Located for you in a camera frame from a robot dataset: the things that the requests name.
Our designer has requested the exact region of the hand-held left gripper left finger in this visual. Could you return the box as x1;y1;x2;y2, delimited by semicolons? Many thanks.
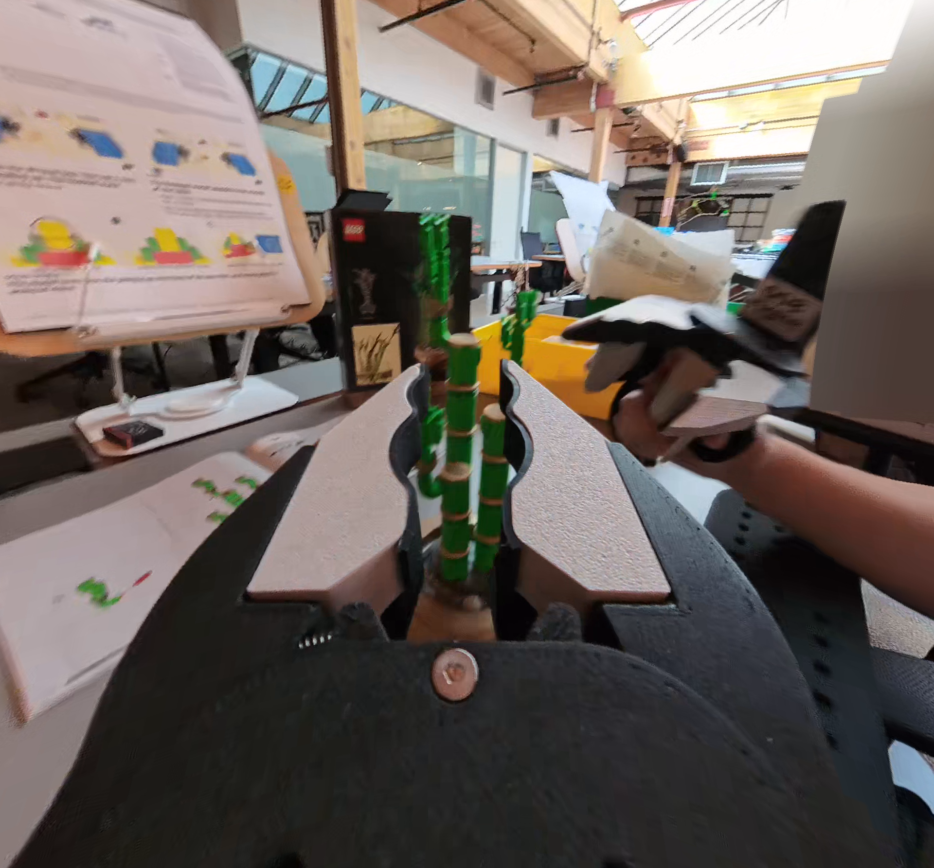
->
247;363;433;621

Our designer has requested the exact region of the wooden pillar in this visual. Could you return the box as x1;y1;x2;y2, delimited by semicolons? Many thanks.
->
314;0;367;194

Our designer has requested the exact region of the person's right hand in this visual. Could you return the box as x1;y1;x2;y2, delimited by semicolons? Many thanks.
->
613;379;774;490

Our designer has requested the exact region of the person's right forearm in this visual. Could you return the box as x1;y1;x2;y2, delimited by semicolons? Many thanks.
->
752;434;934;621

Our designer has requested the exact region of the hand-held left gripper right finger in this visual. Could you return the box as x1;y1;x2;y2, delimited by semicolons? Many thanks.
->
498;359;672;621

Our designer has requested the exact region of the small black flat box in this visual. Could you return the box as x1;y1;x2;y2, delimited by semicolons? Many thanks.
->
102;419;165;447

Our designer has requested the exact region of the green lego bamboo model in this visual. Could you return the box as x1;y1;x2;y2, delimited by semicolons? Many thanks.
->
409;213;542;643

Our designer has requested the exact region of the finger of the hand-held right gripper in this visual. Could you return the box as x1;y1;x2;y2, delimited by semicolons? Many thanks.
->
562;295;738;354
584;340;658;395

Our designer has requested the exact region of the white printed paper bag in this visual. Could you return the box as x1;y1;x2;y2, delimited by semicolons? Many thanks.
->
587;210;736;303

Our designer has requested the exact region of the open lego instruction booklet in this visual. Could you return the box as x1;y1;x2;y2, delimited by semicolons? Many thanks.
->
0;430;337;726

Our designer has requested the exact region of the black lego set box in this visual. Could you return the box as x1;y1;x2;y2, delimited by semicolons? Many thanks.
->
330;190;474;391

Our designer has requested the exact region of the yellow plastic bin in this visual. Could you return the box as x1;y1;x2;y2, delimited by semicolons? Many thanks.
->
470;314;621;420

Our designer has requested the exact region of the printed instruction sheet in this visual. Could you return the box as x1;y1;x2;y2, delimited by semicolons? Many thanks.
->
0;0;311;335

